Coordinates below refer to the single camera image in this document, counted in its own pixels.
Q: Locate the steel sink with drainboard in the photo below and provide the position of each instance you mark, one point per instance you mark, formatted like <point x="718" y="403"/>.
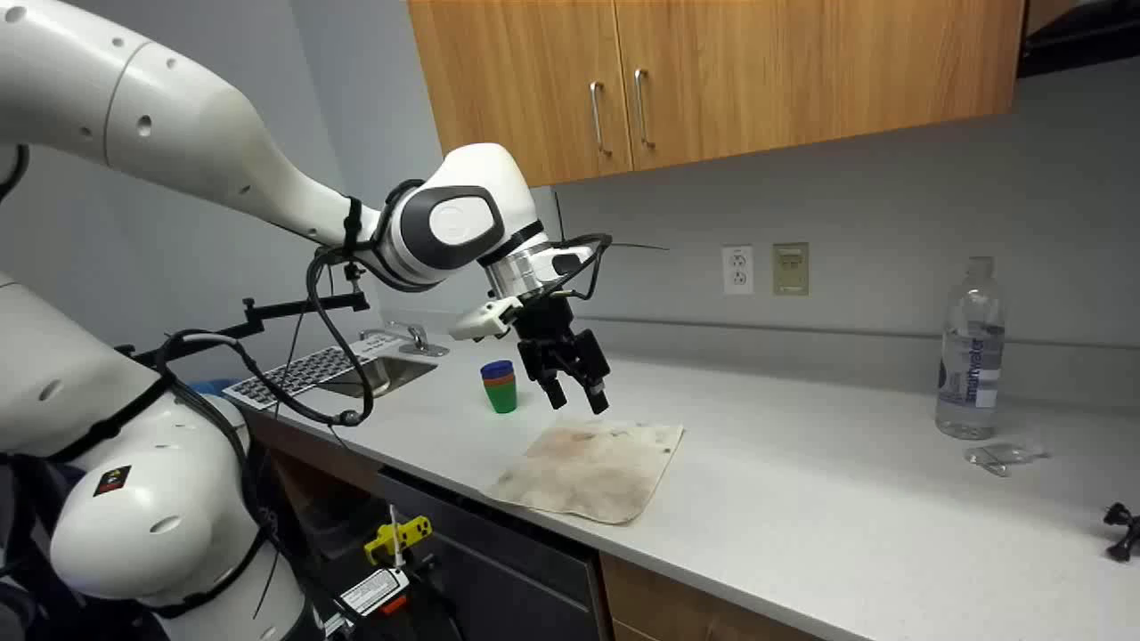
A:
<point x="378" y="377"/>

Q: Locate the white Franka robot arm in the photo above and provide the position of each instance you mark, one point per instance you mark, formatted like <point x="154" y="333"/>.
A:
<point x="180" y="120"/>

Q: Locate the beige cloth towel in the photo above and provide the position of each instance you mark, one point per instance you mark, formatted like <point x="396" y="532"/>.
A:
<point x="594" y="475"/>

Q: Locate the wooden drawer front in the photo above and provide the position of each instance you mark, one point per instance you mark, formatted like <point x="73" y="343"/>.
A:
<point x="663" y="612"/>

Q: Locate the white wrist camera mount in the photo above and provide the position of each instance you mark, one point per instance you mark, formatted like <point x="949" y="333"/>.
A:
<point x="486" y="322"/>

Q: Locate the clear plastic wrapper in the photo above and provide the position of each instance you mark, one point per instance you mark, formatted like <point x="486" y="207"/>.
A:
<point x="1007" y="459"/>

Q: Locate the clear plastic water bottle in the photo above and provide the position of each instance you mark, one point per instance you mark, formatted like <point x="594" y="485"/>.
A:
<point x="972" y="357"/>

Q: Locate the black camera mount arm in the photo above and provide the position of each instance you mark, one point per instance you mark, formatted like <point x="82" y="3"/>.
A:
<point x="296" y="309"/>

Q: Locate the metal faucet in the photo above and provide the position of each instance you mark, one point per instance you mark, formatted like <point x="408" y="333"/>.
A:
<point x="413" y="343"/>

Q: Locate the wooden wall cabinet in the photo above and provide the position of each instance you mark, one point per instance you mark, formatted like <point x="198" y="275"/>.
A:
<point x="737" y="74"/>

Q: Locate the black dishwasher front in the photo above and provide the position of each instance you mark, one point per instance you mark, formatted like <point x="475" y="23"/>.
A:
<point x="512" y="573"/>

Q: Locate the white and red device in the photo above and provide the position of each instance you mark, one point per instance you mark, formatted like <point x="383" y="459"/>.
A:
<point x="371" y="592"/>

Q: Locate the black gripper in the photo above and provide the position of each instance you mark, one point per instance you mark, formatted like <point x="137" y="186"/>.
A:
<point x="556" y="341"/>

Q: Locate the beige wall switch plate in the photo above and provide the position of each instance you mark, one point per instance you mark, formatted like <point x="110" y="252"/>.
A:
<point x="793" y="268"/>

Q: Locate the black range hood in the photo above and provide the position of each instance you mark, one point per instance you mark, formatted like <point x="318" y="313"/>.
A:
<point x="1080" y="38"/>

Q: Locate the yellow clamp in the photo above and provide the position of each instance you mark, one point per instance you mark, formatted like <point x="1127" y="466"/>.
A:
<point x="396" y="541"/>

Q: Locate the green cup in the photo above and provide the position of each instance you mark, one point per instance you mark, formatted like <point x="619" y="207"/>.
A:
<point x="500" y="391"/>

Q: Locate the white wall outlet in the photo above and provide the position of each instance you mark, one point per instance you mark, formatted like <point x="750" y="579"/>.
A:
<point x="738" y="271"/>

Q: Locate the black camera clamp stand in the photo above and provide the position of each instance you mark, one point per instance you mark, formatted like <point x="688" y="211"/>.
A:
<point x="1124" y="532"/>

